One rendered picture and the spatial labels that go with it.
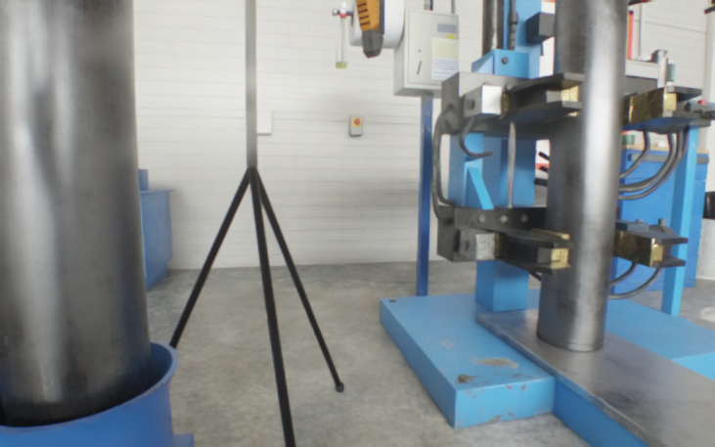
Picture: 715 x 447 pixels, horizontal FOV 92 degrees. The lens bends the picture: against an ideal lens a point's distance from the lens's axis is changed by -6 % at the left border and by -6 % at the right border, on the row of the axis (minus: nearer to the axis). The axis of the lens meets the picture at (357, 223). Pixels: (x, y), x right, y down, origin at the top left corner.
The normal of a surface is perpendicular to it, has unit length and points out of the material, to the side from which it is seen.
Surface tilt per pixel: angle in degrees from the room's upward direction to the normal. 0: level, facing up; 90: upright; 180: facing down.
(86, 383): 90
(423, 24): 90
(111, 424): 117
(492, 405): 90
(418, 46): 90
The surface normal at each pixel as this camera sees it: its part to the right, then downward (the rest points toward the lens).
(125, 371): 0.94, 0.04
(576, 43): -0.77, 0.07
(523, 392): 0.20, 0.11
